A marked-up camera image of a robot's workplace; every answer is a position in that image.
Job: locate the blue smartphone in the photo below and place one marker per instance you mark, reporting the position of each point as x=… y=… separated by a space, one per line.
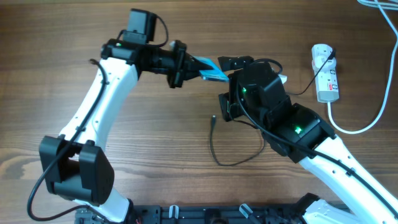
x=214 y=74

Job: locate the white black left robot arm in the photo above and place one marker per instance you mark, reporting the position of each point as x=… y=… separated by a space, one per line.
x=75 y=166

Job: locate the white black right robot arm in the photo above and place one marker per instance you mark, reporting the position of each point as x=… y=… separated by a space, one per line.
x=256 y=91

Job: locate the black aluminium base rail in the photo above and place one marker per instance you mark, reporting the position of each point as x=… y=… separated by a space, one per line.
x=278 y=213

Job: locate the white power strip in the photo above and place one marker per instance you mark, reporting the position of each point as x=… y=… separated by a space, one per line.
x=326 y=83

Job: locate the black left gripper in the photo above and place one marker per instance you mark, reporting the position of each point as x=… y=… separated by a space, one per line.
x=183 y=61

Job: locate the white USB charger plug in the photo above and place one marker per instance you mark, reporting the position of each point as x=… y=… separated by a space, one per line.
x=321 y=63

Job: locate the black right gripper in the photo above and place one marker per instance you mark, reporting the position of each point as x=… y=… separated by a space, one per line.
x=234 y=63

